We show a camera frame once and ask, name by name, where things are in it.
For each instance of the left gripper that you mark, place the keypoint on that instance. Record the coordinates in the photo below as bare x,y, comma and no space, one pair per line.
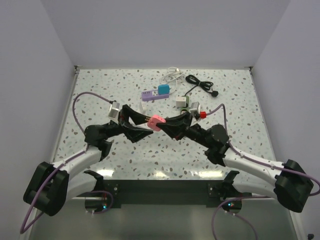
133,133

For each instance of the blue plug adapter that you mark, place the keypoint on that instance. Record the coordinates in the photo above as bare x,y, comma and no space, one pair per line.
163,89

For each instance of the purple power strip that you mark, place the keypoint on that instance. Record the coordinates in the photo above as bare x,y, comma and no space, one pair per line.
152,95

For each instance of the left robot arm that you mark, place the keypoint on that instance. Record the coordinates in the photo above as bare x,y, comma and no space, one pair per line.
48,187

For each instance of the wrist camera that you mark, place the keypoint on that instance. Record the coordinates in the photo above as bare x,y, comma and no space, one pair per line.
114,111
196,111

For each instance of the green power strip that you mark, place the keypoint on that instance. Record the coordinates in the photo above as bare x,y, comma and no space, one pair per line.
185,108

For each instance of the white triangular power strip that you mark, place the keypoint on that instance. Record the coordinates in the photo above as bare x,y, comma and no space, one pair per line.
143,107

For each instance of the white cube charger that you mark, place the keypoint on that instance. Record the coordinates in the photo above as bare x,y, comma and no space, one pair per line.
179,102

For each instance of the pink plug adapter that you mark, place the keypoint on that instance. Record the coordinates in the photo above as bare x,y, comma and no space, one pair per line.
153,121

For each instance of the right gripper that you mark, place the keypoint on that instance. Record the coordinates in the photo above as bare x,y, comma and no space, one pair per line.
177,127

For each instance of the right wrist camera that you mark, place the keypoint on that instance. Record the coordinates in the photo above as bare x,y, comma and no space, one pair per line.
196,111

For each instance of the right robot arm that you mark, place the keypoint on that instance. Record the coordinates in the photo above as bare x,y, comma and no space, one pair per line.
286,182

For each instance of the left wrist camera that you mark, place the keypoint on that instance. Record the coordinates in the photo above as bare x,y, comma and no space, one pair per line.
114,111

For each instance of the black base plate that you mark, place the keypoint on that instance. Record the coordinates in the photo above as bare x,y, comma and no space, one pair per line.
209,193

